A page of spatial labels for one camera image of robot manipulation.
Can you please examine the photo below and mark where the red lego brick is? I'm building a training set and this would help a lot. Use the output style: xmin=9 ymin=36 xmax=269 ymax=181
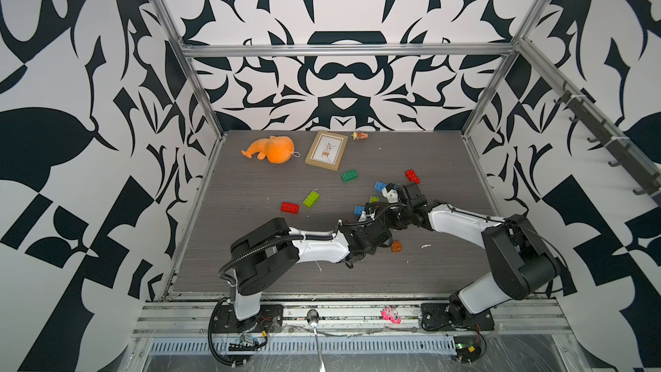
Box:
xmin=281 ymin=202 xmax=300 ymax=215
xmin=406 ymin=170 xmax=421 ymax=184

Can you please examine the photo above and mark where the pink toy on rail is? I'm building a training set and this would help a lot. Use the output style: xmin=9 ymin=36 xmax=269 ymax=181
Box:
xmin=380 ymin=307 xmax=401 ymax=325

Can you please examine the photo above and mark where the red lego brick far right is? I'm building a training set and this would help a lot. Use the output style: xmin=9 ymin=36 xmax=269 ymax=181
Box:
xmin=406 ymin=170 xmax=421 ymax=184

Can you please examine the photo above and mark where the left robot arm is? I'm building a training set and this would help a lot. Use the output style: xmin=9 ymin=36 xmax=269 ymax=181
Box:
xmin=218 ymin=218 xmax=394 ymax=322

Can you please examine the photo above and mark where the orange plush toy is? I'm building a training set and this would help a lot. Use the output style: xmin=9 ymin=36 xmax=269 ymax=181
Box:
xmin=241 ymin=136 xmax=295 ymax=165

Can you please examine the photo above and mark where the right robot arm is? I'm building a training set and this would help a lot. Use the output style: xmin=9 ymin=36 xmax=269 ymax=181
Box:
xmin=381 ymin=183 xmax=563 ymax=325

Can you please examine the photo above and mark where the wooden picture frame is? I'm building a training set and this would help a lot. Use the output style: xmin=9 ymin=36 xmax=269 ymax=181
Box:
xmin=305 ymin=131 xmax=349 ymax=172

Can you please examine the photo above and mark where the red lego brick upper left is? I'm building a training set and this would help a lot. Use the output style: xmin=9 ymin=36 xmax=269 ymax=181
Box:
xmin=281 ymin=202 xmax=300 ymax=215

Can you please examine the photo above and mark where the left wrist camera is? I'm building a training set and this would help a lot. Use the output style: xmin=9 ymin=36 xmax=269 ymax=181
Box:
xmin=357 ymin=207 xmax=385 ymax=224

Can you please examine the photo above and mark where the small toy figure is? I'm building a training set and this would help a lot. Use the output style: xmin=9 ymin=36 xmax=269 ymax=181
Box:
xmin=352 ymin=132 xmax=368 ymax=141

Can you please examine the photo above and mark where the metal spoon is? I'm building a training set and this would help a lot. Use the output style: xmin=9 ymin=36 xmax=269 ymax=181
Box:
xmin=306 ymin=309 xmax=326 ymax=372

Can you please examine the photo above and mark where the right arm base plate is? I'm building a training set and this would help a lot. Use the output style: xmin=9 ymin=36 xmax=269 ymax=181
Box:
xmin=420 ymin=303 xmax=495 ymax=332

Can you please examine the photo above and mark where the dark green lego brick centre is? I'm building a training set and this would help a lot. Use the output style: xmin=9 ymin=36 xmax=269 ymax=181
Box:
xmin=340 ymin=169 xmax=359 ymax=183

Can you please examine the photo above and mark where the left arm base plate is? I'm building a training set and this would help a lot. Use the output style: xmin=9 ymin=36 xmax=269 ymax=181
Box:
xmin=209 ymin=304 xmax=284 ymax=333

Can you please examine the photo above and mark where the wall hook rack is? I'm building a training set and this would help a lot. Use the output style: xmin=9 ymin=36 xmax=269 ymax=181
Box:
xmin=554 ymin=80 xmax=660 ymax=207

